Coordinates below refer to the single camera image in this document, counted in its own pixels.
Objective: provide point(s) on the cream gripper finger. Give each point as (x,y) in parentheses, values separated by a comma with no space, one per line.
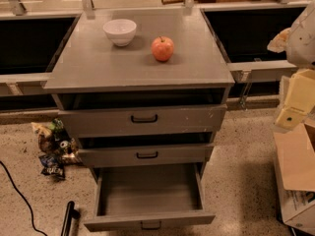
(278,43)

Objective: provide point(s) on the grey bottom drawer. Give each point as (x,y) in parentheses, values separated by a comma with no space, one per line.
(149,197)

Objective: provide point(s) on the grey drawer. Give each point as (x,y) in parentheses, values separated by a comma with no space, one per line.
(118,122)
(149,197)
(146,150)

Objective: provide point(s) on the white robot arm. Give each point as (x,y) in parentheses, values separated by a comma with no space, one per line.
(298,41)

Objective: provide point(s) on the grey top drawer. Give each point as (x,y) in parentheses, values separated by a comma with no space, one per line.
(118,122)

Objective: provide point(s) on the grey middle drawer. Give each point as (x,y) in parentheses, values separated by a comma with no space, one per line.
(146,150)

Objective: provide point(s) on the grey drawer cabinet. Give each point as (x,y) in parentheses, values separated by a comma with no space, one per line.
(94,73)

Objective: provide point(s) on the yellow plastic part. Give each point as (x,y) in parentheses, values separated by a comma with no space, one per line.
(297,99)

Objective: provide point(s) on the brown cardboard box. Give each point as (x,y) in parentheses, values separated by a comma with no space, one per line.
(295,173)

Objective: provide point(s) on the red apple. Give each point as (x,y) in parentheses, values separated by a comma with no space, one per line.
(162,48)

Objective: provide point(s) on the white ceramic bowl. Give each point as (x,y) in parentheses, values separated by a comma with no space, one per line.
(120,31)

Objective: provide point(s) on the pile of snack bags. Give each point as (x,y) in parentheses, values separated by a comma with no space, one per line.
(57,147)

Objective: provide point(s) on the black cylindrical post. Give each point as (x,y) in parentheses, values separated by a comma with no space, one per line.
(70,214)

